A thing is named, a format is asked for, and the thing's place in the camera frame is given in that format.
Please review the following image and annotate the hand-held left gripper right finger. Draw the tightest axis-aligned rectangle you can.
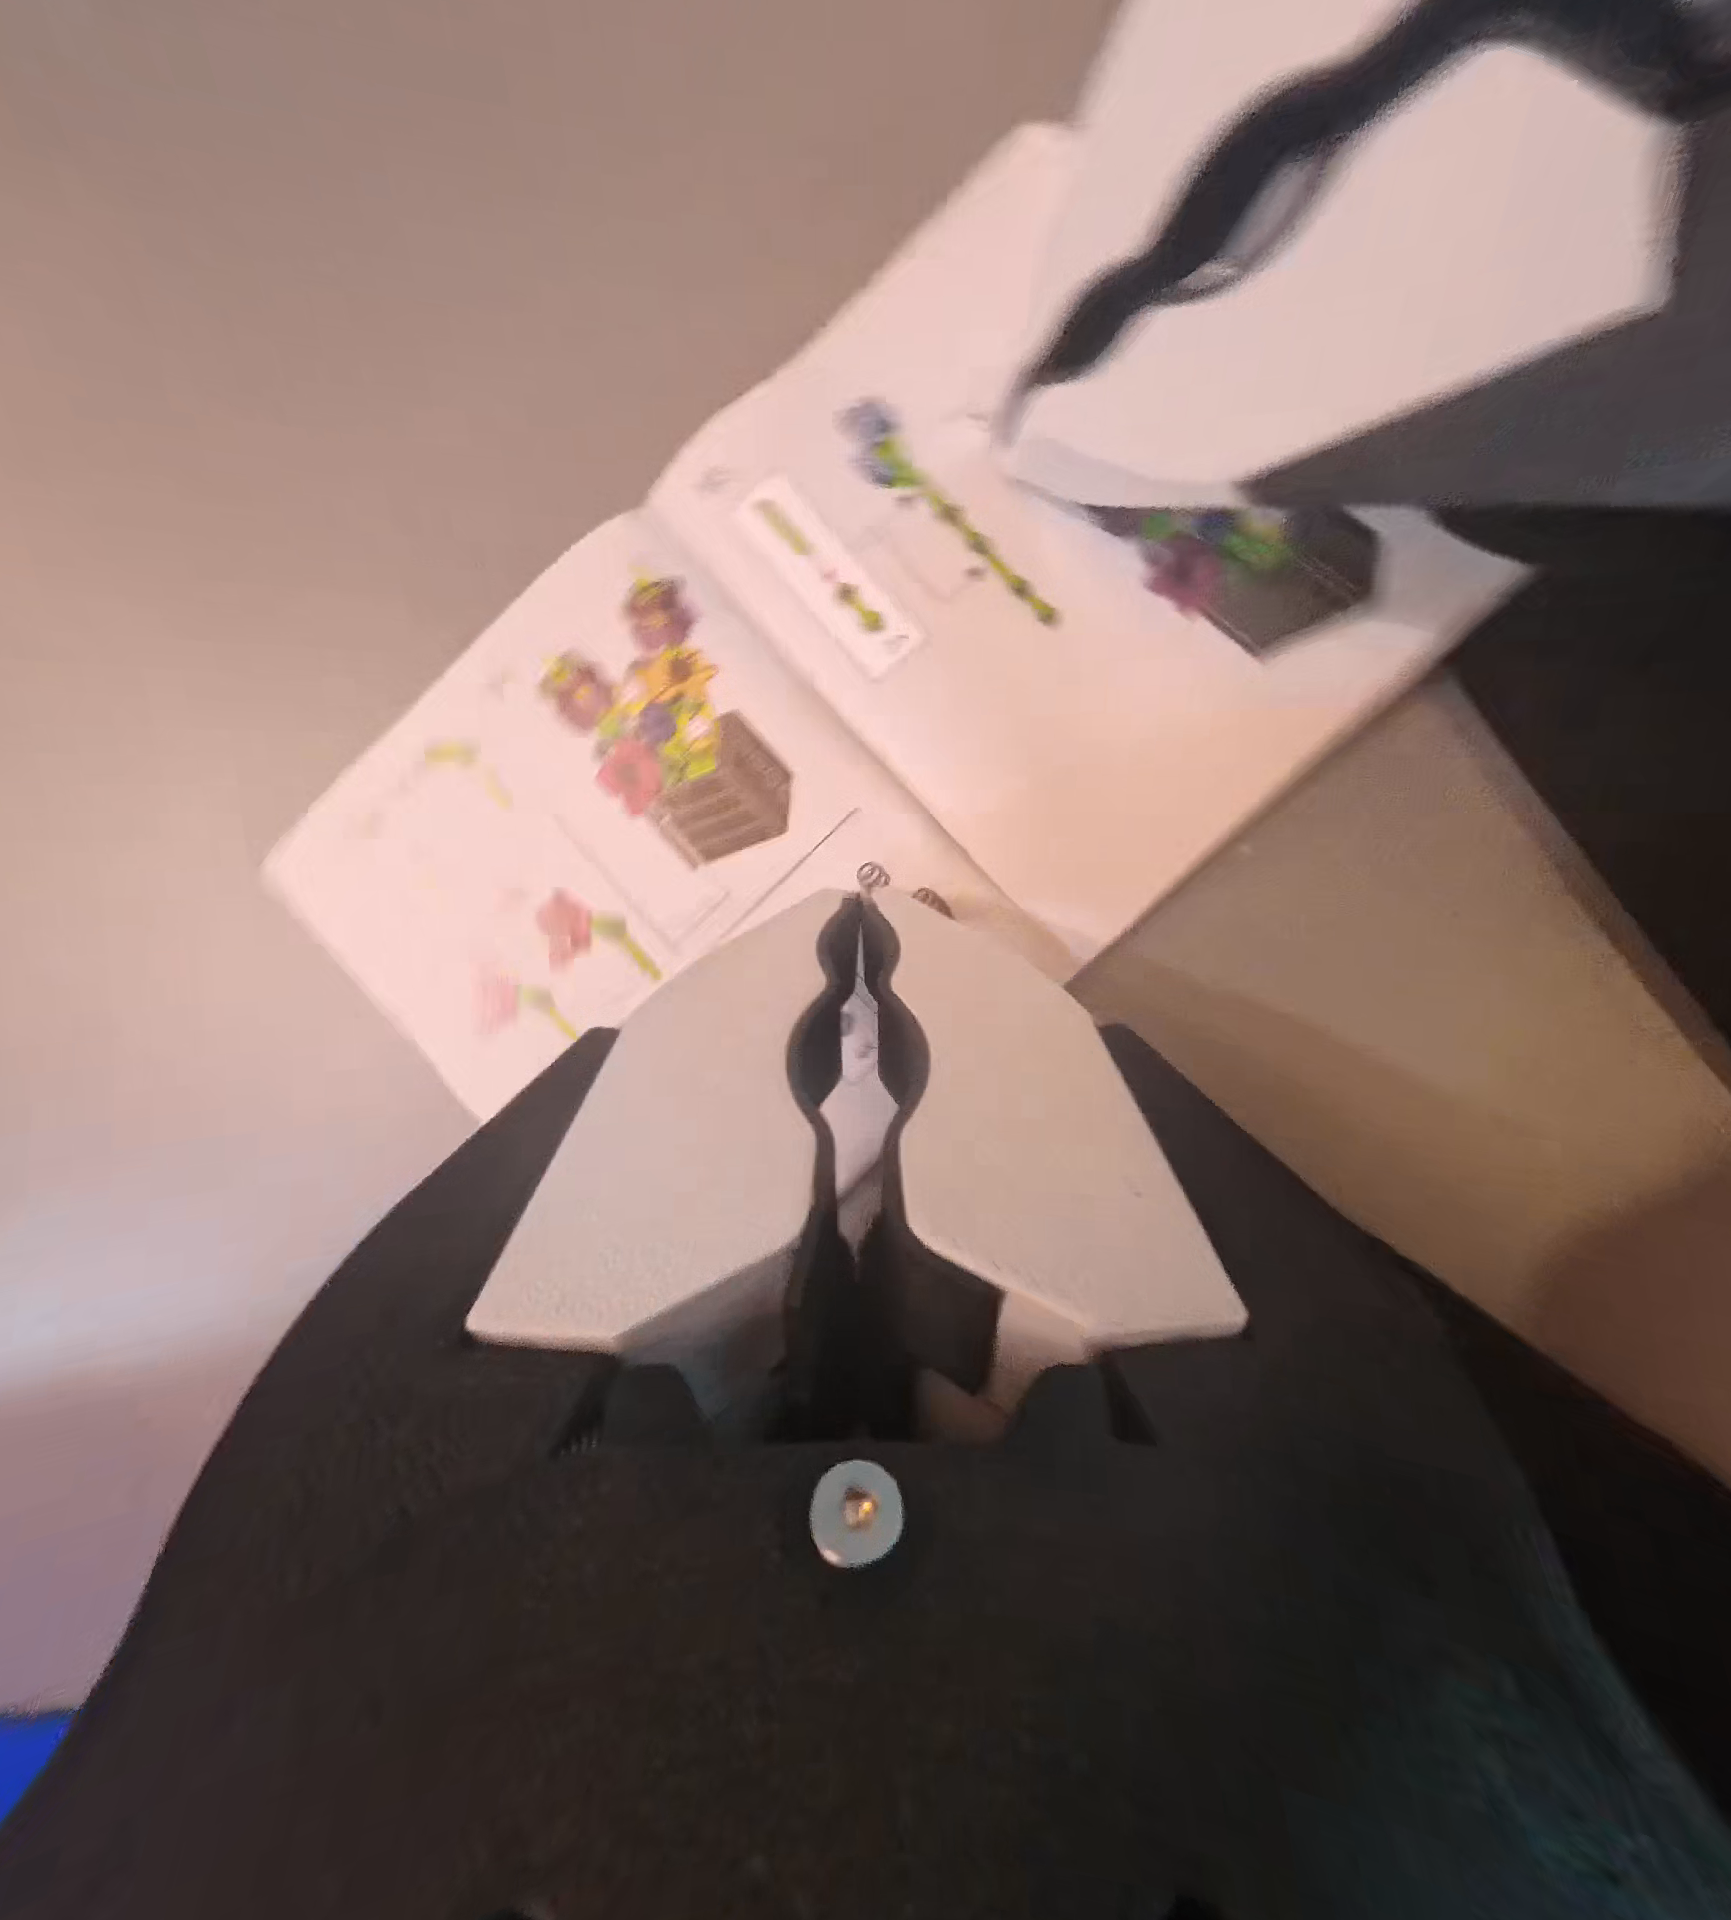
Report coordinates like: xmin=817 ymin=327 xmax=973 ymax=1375
xmin=841 ymin=888 xmax=1249 ymax=1416

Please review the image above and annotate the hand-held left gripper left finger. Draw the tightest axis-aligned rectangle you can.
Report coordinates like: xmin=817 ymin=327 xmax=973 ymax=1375
xmin=463 ymin=888 xmax=867 ymax=1416

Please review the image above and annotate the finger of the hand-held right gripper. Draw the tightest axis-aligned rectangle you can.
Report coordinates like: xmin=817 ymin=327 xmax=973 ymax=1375
xmin=1003 ymin=37 xmax=1731 ymax=517
xmin=1015 ymin=0 xmax=1429 ymax=401

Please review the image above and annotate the lego instruction booklet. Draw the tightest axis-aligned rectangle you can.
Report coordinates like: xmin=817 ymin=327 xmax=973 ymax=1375
xmin=261 ymin=121 xmax=1532 ymax=1120

